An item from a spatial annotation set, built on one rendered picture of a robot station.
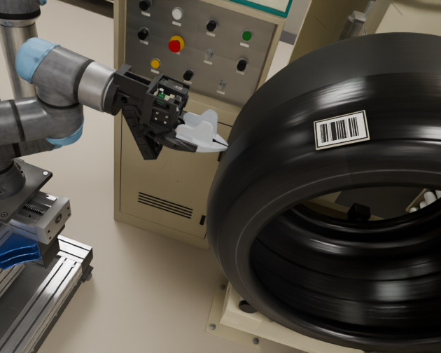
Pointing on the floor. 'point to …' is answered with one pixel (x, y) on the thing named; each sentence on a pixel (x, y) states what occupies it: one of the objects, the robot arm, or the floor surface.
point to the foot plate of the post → (213, 326)
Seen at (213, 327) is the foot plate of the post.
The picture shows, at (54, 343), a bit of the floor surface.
